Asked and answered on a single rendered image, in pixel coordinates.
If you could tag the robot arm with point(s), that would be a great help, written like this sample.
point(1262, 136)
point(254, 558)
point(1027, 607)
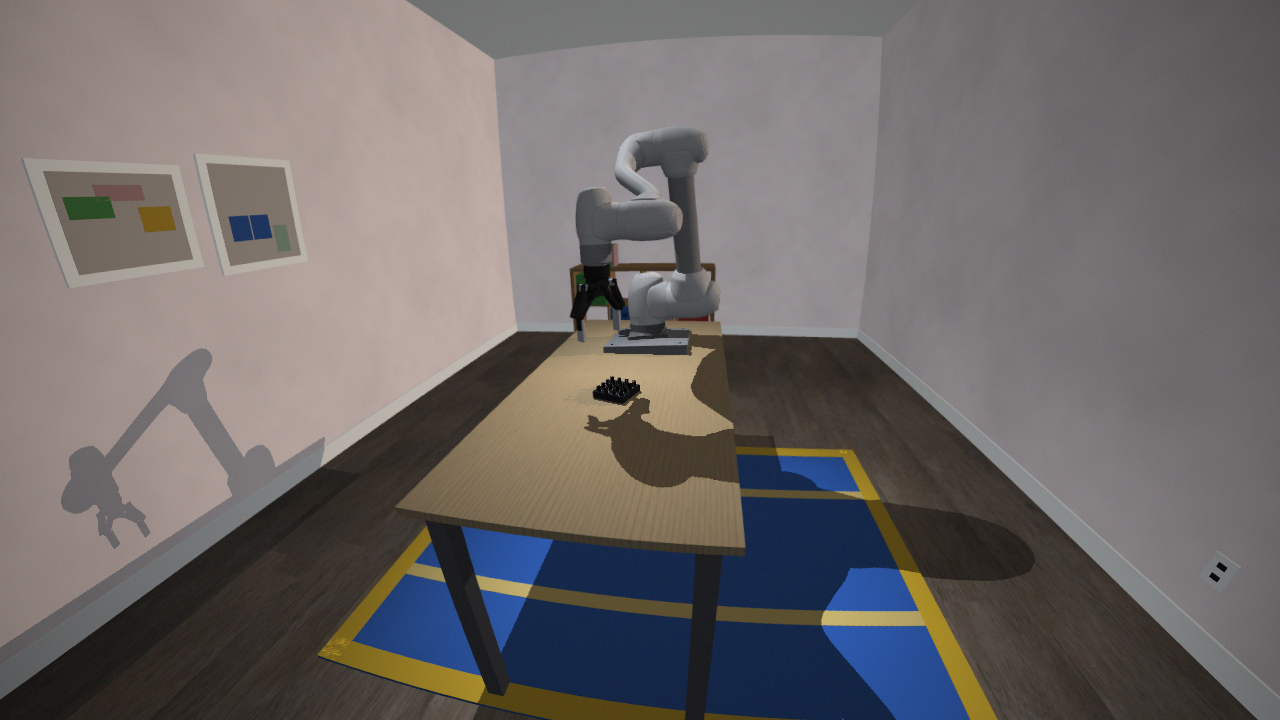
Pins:
point(647, 217)

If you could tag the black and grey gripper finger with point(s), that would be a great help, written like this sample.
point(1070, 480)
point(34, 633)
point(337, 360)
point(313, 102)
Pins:
point(581, 305)
point(618, 306)

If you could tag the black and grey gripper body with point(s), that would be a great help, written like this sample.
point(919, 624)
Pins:
point(595, 275)

